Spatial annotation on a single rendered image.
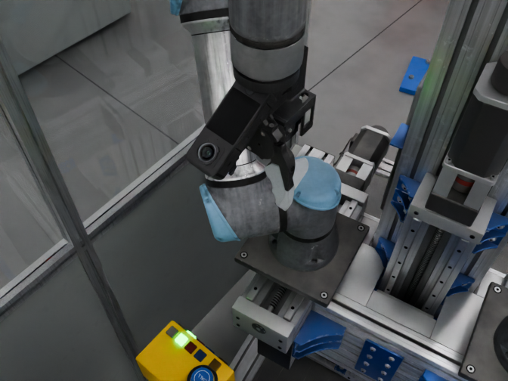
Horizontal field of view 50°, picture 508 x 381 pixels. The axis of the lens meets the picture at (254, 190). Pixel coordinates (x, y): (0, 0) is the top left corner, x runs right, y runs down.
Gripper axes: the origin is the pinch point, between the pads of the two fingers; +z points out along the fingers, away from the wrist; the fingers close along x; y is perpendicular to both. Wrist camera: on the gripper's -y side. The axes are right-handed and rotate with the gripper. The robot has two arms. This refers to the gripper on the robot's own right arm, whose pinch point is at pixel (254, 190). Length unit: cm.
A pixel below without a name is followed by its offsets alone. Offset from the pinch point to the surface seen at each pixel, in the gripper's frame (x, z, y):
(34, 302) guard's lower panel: 46, 55, -23
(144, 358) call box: 11.0, 40.8, -18.4
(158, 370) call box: 7.4, 40.8, -18.3
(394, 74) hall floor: 63, 148, 206
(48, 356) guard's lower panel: 46, 79, -27
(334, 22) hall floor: 119, 148, 226
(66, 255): 45, 49, -12
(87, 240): 45, 49, -6
